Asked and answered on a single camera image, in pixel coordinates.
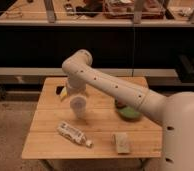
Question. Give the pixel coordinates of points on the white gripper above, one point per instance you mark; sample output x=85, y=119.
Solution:
x=71, y=90

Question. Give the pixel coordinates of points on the translucent plastic cup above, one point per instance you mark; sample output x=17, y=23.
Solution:
x=78, y=106

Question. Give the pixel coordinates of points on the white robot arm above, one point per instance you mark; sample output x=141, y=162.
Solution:
x=174, y=113

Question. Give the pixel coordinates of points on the black phone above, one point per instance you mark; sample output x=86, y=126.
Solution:
x=59, y=89

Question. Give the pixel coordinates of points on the wooden slatted table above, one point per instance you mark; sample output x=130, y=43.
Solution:
x=100, y=124

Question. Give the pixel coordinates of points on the white plastic bottle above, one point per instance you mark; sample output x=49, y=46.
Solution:
x=73, y=134

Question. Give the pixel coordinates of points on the green bowl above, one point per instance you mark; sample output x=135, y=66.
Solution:
x=126, y=112

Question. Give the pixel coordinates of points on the beige rectangular sponge block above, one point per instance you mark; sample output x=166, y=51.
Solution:
x=122, y=143

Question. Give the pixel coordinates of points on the black remote on shelf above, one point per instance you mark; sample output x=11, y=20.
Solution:
x=69, y=9

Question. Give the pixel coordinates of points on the wicker tray on shelf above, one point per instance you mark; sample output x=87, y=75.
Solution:
x=152, y=9

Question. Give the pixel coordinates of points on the black equipment box right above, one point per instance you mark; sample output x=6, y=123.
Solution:
x=184, y=67

